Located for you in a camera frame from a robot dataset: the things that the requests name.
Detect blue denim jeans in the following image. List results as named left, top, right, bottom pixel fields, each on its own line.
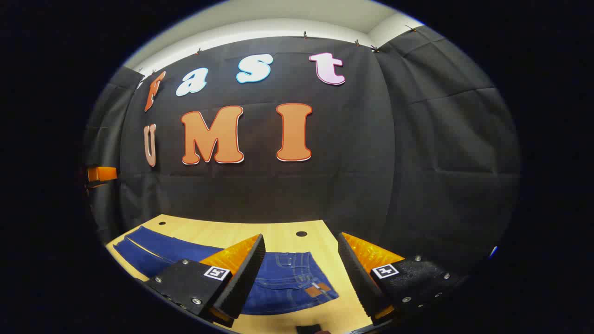
left=113, top=226, right=340, bottom=316

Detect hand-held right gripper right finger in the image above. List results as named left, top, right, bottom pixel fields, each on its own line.
left=337, top=231, right=467, bottom=326

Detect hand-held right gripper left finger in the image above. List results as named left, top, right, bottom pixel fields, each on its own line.
left=146, top=233, right=266, bottom=328

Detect black backdrop cloth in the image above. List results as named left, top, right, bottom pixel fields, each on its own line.
left=83, top=26, right=521, bottom=279

